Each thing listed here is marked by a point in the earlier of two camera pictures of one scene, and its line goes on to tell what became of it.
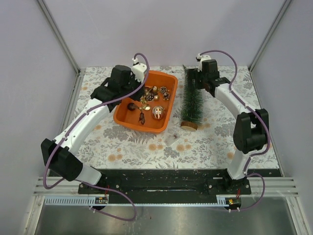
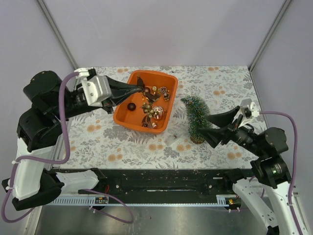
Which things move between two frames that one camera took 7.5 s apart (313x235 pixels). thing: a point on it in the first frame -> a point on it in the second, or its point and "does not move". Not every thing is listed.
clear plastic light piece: x=170 y=138 does not move
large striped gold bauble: x=158 y=112 does not move
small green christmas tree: x=192 y=107 -> x=197 y=109
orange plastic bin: x=155 y=113 does not move
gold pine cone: x=164 y=90 does not move
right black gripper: x=193 y=74 -> x=214 y=135
